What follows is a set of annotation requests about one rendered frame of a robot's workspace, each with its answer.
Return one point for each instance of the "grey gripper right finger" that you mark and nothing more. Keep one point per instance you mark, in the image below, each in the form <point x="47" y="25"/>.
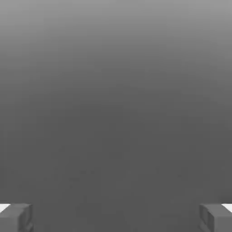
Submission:
<point x="217" y="218"/>

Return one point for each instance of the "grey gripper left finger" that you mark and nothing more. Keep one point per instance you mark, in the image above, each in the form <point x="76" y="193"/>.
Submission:
<point x="14" y="218"/>

